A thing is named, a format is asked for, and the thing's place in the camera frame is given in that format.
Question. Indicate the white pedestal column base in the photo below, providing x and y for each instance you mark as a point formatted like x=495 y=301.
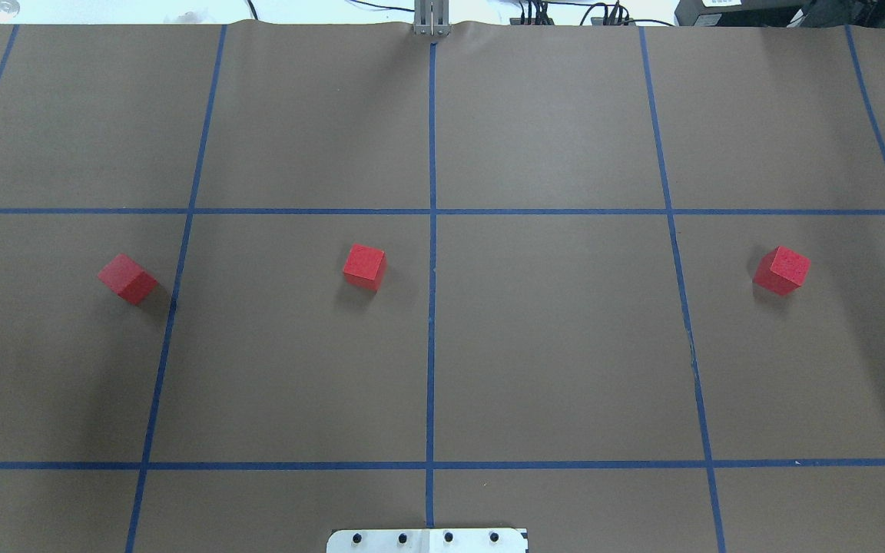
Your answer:
x=429 y=540

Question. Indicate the red block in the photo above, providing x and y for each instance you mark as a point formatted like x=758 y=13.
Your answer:
x=127 y=279
x=365 y=267
x=781 y=271

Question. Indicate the aluminium frame post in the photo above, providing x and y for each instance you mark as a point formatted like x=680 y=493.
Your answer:
x=431 y=18

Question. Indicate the brown paper table mat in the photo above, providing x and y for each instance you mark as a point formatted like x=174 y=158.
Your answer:
x=567 y=338

